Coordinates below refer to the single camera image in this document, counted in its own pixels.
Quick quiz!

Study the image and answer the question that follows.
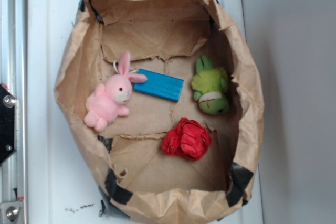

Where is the pink plush bunny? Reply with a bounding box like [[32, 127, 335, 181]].
[[83, 52, 148, 132]]

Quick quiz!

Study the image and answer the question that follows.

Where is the blue rectangular block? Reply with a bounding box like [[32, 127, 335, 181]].
[[134, 69, 184, 102]]

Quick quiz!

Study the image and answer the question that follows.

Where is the green plush toy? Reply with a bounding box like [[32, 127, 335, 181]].
[[191, 55, 229, 115]]

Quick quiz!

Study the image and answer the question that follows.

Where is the red crumpled paper ball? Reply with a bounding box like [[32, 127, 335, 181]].
[[161, 117, 212, 161]]

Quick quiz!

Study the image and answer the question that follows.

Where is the brown paper bag bin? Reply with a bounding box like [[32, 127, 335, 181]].
[[55, 0, 265, 223]]

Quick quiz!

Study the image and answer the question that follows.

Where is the white plastic tray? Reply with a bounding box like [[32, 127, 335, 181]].
[[26, 0, 265, 224]]

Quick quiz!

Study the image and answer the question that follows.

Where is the black mounting bracket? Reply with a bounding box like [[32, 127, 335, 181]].
[[0, 84, 16, 165]]

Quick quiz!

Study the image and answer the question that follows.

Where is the aluminium frame rail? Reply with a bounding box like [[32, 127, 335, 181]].
[[1, 0, 28, 223]]

